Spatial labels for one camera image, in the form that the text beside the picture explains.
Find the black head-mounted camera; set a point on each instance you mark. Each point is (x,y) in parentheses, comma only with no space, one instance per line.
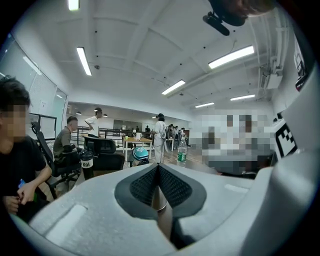
(217,23)

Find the wooden table white legs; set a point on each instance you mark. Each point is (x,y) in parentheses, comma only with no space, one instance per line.
(137,139)

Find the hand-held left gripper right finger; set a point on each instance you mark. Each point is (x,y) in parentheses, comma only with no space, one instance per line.
(215,200)

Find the black office chair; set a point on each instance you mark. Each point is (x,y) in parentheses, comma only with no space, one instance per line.
(45,147)
(105,152)

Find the black framed whiteboard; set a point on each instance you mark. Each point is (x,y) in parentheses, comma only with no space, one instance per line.
(47,127)

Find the black tumbler white label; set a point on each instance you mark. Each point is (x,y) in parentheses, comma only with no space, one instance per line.
(87,165)

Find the white pitcher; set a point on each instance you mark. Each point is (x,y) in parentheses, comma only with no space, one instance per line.
(138,136)

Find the person's head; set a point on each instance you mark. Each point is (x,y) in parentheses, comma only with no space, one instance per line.
(257,6)

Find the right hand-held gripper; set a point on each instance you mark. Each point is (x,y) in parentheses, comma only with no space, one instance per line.
(290,195)

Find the long ceiling light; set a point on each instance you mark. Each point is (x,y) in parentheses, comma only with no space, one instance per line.
(173,87)
(84,61)
(231,57)
(242,97)
(73,4)
(204,105)

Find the clear water bottle green label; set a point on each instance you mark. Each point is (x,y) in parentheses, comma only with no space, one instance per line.
(181,155)

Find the white air conditioner unit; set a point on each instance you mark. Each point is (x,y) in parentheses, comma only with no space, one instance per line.
(272,81)

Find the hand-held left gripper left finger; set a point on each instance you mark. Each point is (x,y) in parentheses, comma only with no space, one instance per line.
(95,212)

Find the teal round lid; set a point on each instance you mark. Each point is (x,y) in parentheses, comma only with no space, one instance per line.
(140,153)

